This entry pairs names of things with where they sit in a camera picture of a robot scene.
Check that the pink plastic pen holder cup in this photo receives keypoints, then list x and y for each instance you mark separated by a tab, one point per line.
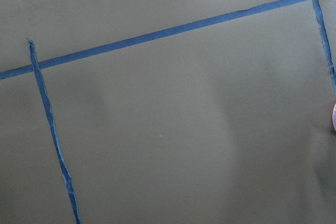
334	117

